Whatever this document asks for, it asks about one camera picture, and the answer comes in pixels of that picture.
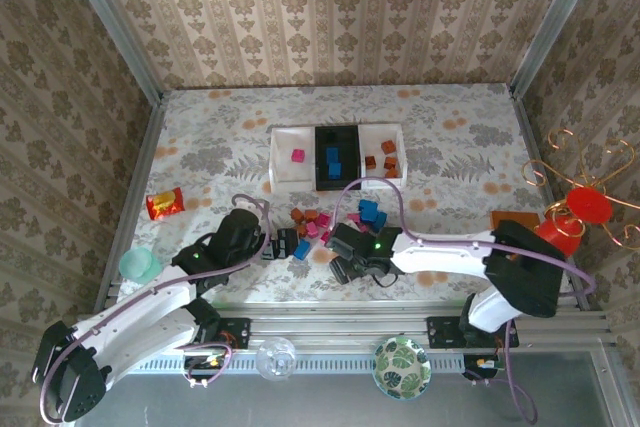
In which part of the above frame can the clear glass bowl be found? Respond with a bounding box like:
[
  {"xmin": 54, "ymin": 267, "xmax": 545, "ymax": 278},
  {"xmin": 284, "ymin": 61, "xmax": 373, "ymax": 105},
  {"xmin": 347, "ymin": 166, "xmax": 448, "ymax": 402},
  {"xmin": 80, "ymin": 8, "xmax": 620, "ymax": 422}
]
[{"xmin": 255, "ymin": 337, "xmax": 298, "ymax": 383}]

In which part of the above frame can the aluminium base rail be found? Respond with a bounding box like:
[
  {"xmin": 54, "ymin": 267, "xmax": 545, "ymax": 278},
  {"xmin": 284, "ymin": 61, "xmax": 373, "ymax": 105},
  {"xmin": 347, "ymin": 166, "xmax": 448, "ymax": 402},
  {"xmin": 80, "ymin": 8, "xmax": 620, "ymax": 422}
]
[{"xmin": 74, "ymin": 302, "xmax": 617, "ymax": 348}]

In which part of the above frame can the red vase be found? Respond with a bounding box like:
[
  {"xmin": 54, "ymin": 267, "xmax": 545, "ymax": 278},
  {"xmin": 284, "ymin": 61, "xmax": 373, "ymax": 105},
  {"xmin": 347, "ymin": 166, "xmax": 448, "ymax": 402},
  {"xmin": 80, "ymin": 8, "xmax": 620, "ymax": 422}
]
[{"xmin": 534, "ymin": 211, "xmax": 584, "ymax": 258}]

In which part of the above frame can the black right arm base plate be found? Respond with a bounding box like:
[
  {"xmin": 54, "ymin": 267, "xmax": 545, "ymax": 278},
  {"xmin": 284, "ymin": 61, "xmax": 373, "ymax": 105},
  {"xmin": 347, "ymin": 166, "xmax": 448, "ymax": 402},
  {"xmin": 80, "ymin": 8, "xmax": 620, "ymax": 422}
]
[{"xmin": 426, "ymin": 315, "xmax": 520, "ymax": 349}]

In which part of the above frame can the green leaf patterned bowl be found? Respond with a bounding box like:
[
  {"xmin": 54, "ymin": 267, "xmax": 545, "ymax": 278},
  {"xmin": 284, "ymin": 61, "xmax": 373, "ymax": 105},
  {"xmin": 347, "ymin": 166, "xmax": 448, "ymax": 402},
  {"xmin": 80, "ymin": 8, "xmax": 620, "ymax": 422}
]
[{"xmin": 373, "ymin": 336, "xmax": 433, "ymax": 401}]

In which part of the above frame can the floral tablecloth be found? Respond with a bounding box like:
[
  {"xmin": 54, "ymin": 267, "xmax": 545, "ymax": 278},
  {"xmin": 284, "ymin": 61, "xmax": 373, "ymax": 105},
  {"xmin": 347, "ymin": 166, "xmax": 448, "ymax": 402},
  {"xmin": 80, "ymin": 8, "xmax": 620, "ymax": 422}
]
[{"xmin": 107, "ymin": 82, "xmax": 576, "ymax": 304}]

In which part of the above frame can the aluminium corner post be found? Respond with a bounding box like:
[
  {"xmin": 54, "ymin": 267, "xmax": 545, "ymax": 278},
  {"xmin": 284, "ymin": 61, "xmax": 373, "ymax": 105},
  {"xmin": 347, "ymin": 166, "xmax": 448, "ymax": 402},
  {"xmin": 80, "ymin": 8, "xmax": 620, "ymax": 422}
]
[
  {"xmin": 55, "ymin": 0, "xmax": 165, "ymax": 104},
  {"xmin": 508, "ymin": 0, "xmax": 610, "ymax": 98}
]

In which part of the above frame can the black plastic bin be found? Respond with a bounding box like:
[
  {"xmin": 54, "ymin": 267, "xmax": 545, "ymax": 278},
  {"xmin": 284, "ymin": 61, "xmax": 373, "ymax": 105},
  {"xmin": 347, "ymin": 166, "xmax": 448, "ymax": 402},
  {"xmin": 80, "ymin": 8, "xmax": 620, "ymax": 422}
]
[{"xmin": 314, "ymin": 123, "xmax": 362, "ymax": 192}]

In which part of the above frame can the black connector block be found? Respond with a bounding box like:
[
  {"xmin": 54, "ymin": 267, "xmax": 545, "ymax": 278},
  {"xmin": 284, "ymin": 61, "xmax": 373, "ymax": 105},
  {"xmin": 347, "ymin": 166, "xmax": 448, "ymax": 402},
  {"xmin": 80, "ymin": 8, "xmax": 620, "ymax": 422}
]
[
  {"xmin": 463, "ymin": 354, "xmax": 504, "ymax": 381},
  {"xmin": 182, "ymin": 354, "xmax": 227, "ymax": 379}
]

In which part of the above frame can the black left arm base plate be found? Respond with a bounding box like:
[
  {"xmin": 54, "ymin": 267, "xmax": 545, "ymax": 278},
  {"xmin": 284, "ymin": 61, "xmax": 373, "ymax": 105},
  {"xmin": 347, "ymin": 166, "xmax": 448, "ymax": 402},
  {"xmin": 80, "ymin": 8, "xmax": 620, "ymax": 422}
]
[{"xmin": 161, "ymin": 316, "xmax": 251, "ymax": 350}]

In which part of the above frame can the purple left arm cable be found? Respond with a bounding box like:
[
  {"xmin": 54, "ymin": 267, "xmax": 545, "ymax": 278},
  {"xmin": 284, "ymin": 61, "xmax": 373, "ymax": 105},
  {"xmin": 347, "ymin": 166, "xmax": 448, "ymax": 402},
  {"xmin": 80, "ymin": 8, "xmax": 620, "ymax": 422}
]
[{"xmin": 38, "ymin": 193, "xmax": 274, "ymax": 424}]

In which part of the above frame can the grey slotted cable duct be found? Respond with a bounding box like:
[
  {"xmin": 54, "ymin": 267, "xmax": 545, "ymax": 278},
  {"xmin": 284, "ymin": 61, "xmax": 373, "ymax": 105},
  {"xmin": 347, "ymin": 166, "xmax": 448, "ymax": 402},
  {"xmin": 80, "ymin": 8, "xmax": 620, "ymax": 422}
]
[{"xmin": 109, "ymin": 350, "xmax": 481, "ymax": 376}]

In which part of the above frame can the grey metal panel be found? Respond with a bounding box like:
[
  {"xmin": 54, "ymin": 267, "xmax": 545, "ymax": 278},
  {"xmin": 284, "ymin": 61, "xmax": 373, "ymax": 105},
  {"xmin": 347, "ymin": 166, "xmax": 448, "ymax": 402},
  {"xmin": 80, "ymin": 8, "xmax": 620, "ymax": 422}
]
[{"xmin": 89, "ymin": 372, "xmax": 609, "ymax": 427}]

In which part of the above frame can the brown wooden board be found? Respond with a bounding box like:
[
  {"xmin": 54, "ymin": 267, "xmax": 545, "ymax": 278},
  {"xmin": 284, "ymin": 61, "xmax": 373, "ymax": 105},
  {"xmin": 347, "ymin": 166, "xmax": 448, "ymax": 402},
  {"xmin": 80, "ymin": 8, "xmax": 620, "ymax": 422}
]
[{"xmin": 489, "ymin": 210, "xmax": 541, "ymax": 233}]

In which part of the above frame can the aluminium side rail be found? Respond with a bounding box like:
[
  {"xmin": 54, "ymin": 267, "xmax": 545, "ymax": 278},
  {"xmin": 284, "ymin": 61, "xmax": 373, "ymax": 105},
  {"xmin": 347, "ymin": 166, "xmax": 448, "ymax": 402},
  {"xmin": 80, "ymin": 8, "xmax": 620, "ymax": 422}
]
[
  {"xmin": 92, "ymin": 99, "xmax": 169, "ymax": 316},
  {"xmin": 509, "ymin": 91, "xmax": 594, "ymax": 311}
]

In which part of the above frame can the gold wire red disc ornament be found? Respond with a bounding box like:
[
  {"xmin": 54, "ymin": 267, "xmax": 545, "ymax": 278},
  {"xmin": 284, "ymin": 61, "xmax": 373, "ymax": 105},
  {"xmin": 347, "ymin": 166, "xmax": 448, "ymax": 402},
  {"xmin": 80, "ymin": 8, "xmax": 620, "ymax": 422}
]
[{"xmin": 522, "ymin": 127, "xmax": 640, "ymax": 248}]

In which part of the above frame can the mint green cup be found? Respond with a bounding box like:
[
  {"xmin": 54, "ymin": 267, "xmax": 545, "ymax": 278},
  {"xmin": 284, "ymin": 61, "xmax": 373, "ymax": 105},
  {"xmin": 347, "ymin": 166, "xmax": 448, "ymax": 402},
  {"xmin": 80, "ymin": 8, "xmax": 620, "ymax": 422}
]
[{"xmin": 118, "ymin": 246, "xmax": 162, "ymax": 284}]

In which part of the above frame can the red yellow snack packet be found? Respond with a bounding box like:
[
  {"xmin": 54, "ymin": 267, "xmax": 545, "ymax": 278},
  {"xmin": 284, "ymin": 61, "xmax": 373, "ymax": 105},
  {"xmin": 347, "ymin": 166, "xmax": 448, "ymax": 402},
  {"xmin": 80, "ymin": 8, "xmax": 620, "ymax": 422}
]
[{"xmin": 145, "ymin": 186, "xmax": 186, "ymax": 222}]

